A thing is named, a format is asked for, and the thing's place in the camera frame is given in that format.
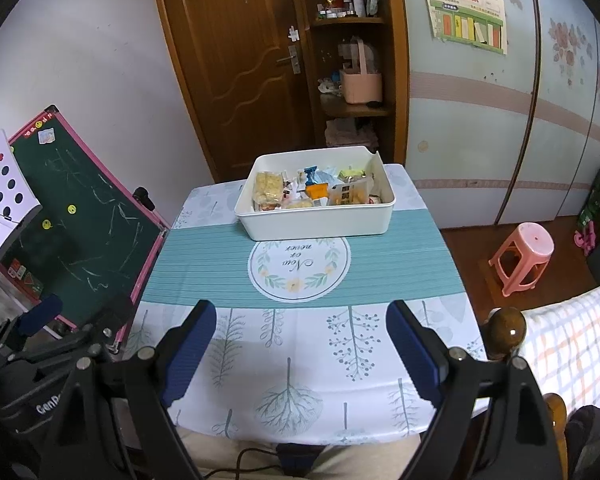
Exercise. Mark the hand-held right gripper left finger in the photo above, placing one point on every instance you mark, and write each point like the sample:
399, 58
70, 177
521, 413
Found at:
190, 355

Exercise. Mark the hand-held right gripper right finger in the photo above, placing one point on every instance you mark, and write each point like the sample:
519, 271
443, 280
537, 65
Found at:
415, 355

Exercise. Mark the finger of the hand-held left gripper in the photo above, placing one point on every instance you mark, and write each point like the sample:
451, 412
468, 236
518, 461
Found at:
40, 312
112, 315

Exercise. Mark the white plastic bin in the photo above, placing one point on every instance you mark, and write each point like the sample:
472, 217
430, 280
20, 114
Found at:
310, 223

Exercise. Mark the yellow ball snack packet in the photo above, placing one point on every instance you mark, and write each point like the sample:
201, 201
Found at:
350, 194

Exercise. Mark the yellow cracker packet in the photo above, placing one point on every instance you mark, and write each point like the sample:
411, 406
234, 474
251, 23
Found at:
268, 187

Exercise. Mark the pale yellow pastry packet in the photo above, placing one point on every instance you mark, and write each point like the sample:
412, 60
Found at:
300, 204

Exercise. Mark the orange white packet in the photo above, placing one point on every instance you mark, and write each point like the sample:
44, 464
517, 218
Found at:
317, 191

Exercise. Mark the green label packet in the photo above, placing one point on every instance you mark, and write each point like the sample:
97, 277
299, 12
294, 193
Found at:
350, 174

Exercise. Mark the tree print tablecloth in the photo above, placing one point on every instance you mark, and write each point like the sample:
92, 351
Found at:
380, 270

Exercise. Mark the brown wooden bed knob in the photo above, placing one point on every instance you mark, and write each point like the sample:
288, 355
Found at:
507, 330

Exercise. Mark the black clip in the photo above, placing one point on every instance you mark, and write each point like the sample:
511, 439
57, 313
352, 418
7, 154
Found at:
143, 198

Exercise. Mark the person's beige pants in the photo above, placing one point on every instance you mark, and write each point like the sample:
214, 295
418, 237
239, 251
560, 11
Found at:
360, 462

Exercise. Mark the pink plastic stool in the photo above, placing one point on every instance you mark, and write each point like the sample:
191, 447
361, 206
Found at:
525, 242

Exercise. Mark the plaid blanket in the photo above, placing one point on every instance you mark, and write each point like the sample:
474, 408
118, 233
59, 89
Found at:
580, 340

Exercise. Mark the dark cloth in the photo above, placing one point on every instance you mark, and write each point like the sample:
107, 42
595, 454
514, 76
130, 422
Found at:
585, 435

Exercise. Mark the pink toy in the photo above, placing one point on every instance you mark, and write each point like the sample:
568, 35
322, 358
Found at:
585, 240

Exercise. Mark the floral wardrobe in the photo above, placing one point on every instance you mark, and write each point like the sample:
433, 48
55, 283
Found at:
480, 150

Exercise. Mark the pink folded cloth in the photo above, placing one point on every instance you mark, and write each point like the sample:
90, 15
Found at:
347, 132

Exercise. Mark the pink basket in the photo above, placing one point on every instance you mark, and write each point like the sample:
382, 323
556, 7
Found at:
362, 87

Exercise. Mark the brown wooden door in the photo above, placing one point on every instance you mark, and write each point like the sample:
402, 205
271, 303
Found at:
230, 60

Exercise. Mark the small toy figures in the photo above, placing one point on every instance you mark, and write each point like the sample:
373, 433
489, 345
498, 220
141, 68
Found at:
329, 83

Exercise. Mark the wooden corner shelf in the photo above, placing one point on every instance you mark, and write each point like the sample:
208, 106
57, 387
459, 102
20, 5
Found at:
395, 60

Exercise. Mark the white door hook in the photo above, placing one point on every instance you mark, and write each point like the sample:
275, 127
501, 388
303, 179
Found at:
293, 34

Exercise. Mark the group of small bottles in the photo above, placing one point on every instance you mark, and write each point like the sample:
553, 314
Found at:
342, 5

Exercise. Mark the green chalkboard pink frame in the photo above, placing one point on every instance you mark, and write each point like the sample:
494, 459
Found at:
90, 220

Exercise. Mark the wall poster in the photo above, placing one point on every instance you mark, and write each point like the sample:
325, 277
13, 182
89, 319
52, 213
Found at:
465, 15

